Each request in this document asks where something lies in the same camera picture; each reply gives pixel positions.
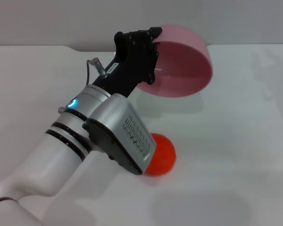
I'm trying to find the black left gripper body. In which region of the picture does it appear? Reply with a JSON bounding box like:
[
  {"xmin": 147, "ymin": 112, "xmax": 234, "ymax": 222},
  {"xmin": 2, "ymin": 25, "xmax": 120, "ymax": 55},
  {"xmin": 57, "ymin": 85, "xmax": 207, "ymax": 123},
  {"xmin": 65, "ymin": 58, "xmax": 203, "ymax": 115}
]
[{"xmin": 92, "ymin": 29, "xmax": 158, "ymax": 97}]

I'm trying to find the pink plastic bowl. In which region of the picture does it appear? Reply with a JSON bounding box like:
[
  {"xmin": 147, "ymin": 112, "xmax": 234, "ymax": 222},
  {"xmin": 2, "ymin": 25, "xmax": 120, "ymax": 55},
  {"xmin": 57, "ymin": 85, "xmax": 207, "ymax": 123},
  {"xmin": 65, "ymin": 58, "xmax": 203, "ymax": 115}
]
[{"xmin": 136, "ymin": 23, "xmax": 214, "ymax": 97}]

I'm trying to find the orange mandarin fruit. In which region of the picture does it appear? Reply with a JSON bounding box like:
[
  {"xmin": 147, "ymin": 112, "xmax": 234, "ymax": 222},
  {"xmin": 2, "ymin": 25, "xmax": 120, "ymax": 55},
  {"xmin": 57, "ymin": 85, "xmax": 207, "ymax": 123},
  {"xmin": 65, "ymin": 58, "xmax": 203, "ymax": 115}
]
[{"xmin": 143, "ymin": 133, "xmax": 177, "ymax": 177}]

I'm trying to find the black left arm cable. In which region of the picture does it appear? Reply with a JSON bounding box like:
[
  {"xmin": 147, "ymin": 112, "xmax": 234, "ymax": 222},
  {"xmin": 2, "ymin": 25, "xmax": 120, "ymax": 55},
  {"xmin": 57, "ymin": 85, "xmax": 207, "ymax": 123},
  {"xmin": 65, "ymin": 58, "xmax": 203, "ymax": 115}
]
[{"xmin": 86, "ymin": 58, "xmax": 109, "ymax": 86}]

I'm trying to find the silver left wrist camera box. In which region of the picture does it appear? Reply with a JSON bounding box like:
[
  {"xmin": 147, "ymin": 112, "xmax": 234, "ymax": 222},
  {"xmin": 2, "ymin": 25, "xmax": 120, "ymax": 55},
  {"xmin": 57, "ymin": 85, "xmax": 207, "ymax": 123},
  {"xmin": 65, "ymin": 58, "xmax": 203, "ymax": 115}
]
[{"xmin": 82, "ymin": 93, "xmax": 156, "ymax": 175}]

